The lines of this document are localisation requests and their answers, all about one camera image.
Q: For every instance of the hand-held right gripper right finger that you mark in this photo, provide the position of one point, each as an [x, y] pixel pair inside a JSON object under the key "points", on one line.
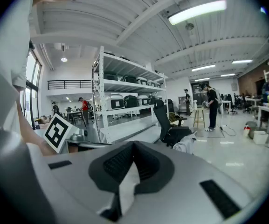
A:
{"points": [[185, 171]]}

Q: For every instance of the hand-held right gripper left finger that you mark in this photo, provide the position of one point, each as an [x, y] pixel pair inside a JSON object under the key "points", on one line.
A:
{"points": [[78, 176]]}

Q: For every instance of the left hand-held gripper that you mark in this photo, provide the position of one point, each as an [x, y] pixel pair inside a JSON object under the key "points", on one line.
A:
{"points": [[57, 132]]}

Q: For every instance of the grey clothes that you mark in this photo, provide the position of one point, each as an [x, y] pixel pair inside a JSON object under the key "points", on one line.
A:
{"points": [[185, 143]]}

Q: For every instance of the person's left forearm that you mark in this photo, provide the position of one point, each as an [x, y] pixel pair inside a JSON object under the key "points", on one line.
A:
{"points": [[31, 132]]}

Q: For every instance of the black mesh office chair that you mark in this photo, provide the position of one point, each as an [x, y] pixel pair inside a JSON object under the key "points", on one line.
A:
{"points": [[167, 125]]}

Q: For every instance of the black balcony railing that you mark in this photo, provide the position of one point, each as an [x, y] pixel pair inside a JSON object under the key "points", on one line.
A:
{"points": [[69, 84]]}

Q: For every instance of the white metal shelving rack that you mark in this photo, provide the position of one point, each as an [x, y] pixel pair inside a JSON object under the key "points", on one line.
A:
{"points": [[101, 101]]}

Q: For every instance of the tall window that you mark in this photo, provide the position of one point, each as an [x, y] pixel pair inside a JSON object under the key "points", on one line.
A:
{"points": [[34, 83]]}

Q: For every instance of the round wooden side table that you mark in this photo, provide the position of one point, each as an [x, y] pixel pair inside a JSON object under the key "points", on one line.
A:
{"points": [[199, 115]]}

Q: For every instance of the round pendant lamp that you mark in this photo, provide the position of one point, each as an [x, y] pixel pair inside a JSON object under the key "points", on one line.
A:
{"points": [[64, 59]]}

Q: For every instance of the red and white bag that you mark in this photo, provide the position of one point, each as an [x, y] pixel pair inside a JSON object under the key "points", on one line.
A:
{"points": [[246, 130]]}

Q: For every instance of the row of screen-fronted appliances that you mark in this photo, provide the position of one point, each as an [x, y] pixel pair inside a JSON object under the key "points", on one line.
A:
{"points": [[129, 101]]}

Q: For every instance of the grey bag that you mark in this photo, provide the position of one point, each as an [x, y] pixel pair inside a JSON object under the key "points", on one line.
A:
{"points": [[252, 127]]}

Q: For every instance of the white plastic bin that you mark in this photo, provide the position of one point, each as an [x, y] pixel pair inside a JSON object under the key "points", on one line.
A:
{"points": [[260, 137]]}

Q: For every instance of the person's white shirt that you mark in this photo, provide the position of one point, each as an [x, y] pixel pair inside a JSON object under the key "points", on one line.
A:
{"points": [[6, 55]]}

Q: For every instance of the long ceiling light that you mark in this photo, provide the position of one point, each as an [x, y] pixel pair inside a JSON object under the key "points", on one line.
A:
{"points": [[203, 67], [242, 61], [228, 75], [197, 11], [202, 79]]}

